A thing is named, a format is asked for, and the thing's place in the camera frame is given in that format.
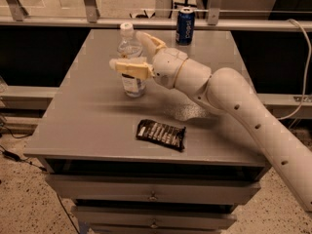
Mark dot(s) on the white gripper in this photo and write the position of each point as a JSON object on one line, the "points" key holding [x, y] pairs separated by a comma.
{"points": [[168, 67]]}

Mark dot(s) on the clear plastic water bottle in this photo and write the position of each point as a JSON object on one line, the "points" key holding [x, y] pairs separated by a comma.
{"points": [[129, 47]]}

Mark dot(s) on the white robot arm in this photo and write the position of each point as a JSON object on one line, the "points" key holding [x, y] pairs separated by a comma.
{"points": [[226, 90]]}

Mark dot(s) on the blue Pepsi can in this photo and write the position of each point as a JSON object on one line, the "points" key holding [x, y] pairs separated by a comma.
{"points": [[185, 26]]}

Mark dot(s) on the black snack wrapper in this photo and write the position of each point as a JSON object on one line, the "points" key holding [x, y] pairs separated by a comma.
{"points": [[161, 134]]}

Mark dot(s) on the grey drawer cabinet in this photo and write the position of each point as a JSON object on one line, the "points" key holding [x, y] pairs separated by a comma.
{"points": [[89, 129]]}

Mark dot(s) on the upper grey drawer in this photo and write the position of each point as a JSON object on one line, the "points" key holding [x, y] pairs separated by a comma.
{"points": [[154, 190]]}

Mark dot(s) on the grey drawer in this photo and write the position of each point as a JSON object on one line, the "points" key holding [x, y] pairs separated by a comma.
{"points": [[154, 190], [153, 218]]}

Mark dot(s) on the metal window railing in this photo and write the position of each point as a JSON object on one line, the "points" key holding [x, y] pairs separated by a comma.
{"points": [[251, 15]]}

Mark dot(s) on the lower grey drawer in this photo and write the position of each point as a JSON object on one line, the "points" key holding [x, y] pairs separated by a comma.
{"points": [[153, 218]]}

